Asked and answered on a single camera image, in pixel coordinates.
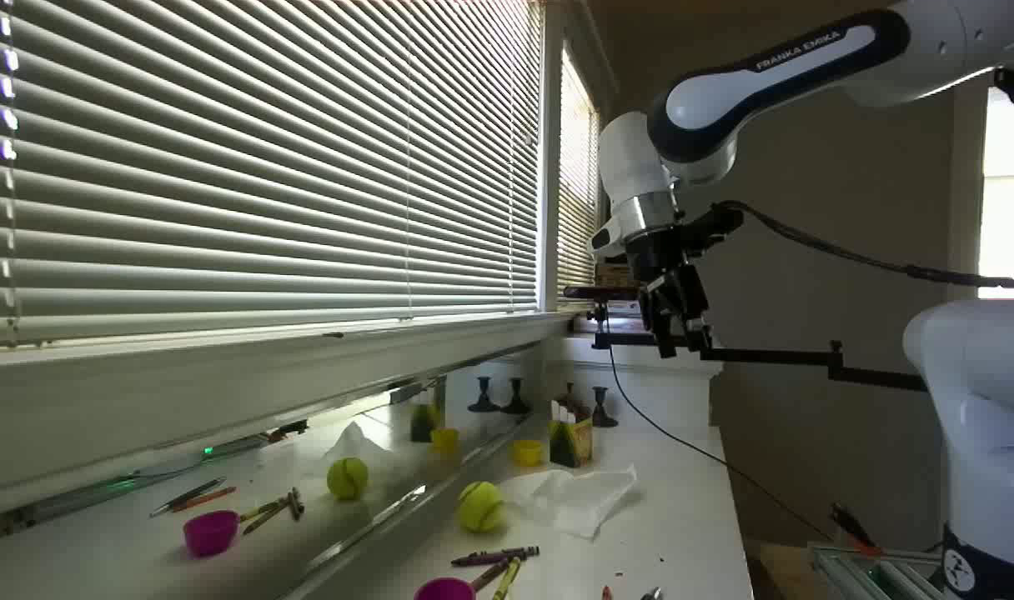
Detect green and white box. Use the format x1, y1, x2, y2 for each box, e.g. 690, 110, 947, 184
809, 538, 947, 600

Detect thick black gripper cable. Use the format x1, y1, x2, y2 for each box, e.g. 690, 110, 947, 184
710, 197, 1014, 293

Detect black candlestick stand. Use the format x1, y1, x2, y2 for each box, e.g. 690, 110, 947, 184
588, 384, 619, 428

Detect pink bowl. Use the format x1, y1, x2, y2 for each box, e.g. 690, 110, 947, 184
413, 572, 481, 600

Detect thin black cable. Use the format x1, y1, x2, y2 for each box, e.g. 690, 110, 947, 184
602, 351, 837, 546

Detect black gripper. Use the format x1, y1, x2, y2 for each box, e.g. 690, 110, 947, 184
627, 230, 719, 364

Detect white crumpled cloth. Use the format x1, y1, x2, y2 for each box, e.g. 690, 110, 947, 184
516, 464, 644, 544

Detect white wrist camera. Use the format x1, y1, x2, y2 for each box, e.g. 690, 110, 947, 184
588, 216, 632, 261

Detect yellow-green crayon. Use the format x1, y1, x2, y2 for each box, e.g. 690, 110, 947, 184
491, 556, 527, 600

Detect red and black pen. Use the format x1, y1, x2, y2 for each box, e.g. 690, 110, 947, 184
826, 503, 879, 552

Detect narrow white window blinds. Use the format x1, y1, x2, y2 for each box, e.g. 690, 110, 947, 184
552, 45, 602, 296

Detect black camera mount rod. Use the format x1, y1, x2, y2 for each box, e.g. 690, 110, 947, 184
588, 311, 929, 394

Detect dark purple crayon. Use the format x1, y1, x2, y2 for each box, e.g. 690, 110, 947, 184
450, 544, 545, 565

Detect small yellow cup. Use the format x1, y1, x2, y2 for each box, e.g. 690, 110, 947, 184
510, 436, 548, 468

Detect large white window blinds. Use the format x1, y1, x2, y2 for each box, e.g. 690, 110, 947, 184
0, 0, 551, 347

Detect red-brown crayon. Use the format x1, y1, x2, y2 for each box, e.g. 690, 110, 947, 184
468, 558, 515, 592

